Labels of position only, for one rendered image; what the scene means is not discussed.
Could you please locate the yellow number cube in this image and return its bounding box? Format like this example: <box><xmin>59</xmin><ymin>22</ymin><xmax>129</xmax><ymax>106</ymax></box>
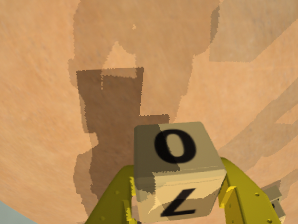
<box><xmin>134</xmin><ymin>121</ymin><xmax>227</xmax><ymax>223</ymax></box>
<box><xmin>271</xmin><ymin>199</ymin><xmax>286</xmax><ymax>224</ymax></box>

